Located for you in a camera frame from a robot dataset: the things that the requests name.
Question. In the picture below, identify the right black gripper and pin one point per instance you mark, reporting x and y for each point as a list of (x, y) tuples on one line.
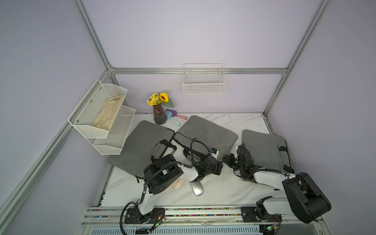
[(227, 161)]

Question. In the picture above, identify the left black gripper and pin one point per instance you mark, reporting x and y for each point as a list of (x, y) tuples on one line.
[(218, 169)]

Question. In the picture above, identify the grey laptop bag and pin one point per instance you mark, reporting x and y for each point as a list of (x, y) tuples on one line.
[(146, 144), (211, 134), (268, 150)]

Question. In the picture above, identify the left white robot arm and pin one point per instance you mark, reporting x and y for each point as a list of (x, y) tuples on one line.
[(166, 170)]

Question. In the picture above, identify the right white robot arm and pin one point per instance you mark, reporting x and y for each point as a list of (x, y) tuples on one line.
[(303, 198)]

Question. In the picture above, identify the silver computer mouse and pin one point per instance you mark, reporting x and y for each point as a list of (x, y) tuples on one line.
[(197, 188)]

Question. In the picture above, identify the pink computer mouse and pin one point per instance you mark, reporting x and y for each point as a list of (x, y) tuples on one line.
[(178, 184)]

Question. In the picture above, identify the purple toy shovel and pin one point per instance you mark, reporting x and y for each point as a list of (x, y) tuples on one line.
[(175, 114)]

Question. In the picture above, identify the light blue toy shovel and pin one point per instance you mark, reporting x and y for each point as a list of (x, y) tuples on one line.
[(173, 119)]

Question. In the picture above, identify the dark glass vase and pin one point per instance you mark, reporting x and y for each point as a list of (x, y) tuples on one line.
[(159, 114)]

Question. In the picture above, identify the yellow artificial sunflowers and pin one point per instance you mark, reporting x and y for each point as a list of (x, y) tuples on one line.
[(160, 98)]

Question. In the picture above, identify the beige cloth in shelf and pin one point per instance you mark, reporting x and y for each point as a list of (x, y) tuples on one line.
[(108, 112)]

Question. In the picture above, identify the white two-tier mesh shelf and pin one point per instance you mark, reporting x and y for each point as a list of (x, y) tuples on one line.
[(105, 142)]

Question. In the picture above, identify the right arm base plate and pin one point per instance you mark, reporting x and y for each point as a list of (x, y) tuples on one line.
[(257, 214)]

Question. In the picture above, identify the aluminium frame rails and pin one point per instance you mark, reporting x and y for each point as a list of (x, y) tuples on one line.
[(20, 195)]

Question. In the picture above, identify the white wire wall basket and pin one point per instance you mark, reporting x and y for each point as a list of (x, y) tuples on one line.
[(204, 79)]

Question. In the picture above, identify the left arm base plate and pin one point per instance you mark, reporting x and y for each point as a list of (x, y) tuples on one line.
[(134, 216)]

